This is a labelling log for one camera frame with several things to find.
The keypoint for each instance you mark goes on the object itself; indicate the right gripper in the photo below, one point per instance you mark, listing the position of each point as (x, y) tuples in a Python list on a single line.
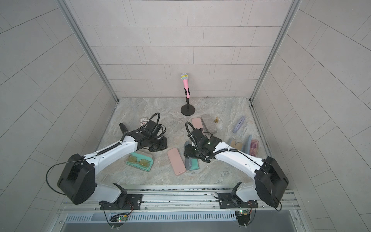
[(188, 152)]

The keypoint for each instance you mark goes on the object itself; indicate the pink toy microphone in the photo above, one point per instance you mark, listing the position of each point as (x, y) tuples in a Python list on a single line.
[(184, 78)]

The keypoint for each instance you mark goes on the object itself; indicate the aluminium mounting rail frame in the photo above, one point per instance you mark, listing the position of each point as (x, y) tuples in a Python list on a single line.
[(180, 209)]

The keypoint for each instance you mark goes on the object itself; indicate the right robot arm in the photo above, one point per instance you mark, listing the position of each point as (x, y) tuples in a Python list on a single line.
[(269, 182)]

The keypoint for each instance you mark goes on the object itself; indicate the left circuit board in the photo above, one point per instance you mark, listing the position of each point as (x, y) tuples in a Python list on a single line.
[(119, 218)]

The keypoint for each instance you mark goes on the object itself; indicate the circuit board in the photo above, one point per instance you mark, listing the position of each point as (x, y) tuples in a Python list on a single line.
[(243, 218), (119, 218)]

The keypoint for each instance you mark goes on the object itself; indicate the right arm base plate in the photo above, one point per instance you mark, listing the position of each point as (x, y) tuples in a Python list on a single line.
[(227, 201)]

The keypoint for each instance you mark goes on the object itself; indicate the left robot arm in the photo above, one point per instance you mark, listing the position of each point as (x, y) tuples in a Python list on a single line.
[(78, 178)]

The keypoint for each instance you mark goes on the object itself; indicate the clear case pink glasses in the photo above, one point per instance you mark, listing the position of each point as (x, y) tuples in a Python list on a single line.
[(251, 146)]

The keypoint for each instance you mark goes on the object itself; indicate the pink grey case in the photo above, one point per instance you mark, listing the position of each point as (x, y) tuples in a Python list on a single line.
[(197, 123)]

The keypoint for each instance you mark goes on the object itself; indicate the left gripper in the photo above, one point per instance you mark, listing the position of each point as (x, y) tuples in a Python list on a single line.
[(164, 145)]

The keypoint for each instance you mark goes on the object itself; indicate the brown black glasses case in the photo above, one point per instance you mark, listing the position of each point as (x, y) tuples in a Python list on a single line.
[(123, 128)]

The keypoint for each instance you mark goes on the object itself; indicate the grey purple glasses case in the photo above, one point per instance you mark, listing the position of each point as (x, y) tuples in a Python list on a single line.
[(238, 124)]

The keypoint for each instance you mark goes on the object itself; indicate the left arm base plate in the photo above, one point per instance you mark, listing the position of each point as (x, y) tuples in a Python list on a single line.
[(124, 202)]

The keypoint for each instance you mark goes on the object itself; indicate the playing card box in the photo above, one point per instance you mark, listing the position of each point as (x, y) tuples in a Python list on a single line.
[(143, 121)]

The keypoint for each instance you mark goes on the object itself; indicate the right circuit board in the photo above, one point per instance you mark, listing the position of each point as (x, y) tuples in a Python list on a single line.
[(243, 218)]

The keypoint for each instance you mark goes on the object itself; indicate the mint case yellow glasses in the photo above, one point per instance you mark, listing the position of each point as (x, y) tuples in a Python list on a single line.
[(140, 161)]

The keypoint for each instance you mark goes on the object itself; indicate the blue case beige lining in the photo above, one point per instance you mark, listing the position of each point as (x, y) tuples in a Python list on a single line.
[(236, 145)]

